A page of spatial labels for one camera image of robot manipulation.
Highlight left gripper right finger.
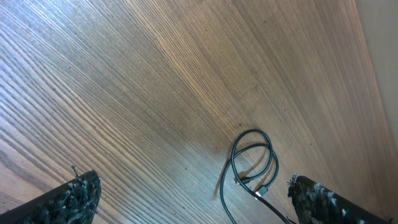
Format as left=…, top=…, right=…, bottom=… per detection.
left=288, top=174, right=391, bottom=224

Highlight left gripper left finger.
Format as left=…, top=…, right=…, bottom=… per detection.
left=1, top=170, right=101, bottom=224

